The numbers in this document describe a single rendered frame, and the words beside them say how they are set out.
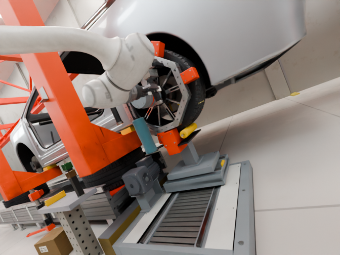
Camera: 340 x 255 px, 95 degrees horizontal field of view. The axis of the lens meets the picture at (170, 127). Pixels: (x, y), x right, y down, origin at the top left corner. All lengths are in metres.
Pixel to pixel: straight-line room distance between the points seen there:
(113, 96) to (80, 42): 0.18
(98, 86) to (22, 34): 0.19
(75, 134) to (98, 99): 0.68
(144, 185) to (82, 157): 0.46
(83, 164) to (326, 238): 1.27
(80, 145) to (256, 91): 4.20
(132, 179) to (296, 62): 4.35
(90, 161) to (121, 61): 0.84
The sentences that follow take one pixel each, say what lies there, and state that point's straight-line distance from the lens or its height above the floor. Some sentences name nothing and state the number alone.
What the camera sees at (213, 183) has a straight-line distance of 1.20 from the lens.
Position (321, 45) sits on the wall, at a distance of 4.89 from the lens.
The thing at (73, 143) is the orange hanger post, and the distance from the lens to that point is 1.23.
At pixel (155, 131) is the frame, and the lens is 1.18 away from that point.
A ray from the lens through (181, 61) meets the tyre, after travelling 1.14.
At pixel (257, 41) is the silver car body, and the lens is 1.14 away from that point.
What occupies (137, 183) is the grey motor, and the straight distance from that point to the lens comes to 1.17.
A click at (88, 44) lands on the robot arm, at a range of 0.50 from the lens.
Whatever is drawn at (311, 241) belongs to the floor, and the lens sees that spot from 0.93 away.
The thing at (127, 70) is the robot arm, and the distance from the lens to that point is 0.51.
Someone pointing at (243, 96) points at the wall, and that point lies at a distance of 4.64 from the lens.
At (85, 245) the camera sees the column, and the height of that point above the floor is 0.13.
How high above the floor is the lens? 0.66
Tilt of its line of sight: 3 degrees down
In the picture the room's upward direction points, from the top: 24 degrees counter-clockwise
